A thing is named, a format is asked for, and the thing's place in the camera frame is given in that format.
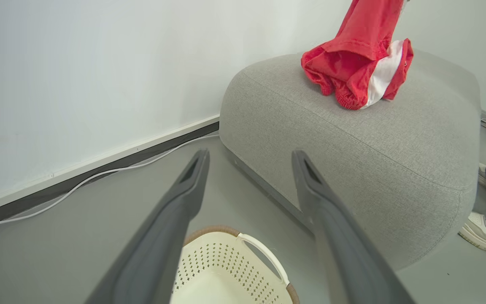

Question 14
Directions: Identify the grey fabric ottoman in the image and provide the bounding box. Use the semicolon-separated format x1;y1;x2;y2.
219;49;482;271

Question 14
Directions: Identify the beige perforated plastic laundry basket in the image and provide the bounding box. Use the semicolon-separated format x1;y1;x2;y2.
170;225;300;304

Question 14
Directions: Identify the red and white garment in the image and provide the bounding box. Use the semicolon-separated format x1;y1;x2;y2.
301;0;414;111

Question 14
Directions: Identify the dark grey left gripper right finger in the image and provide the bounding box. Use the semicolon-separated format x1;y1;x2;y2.
292;148;416;304

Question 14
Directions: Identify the white floor cable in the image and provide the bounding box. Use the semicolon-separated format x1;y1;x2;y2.
0;133;220;231

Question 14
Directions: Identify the white and black baseboard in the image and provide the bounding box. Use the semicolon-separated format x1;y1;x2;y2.
0;115;220;227

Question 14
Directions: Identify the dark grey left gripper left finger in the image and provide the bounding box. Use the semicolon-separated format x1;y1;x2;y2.
85;148;210;304

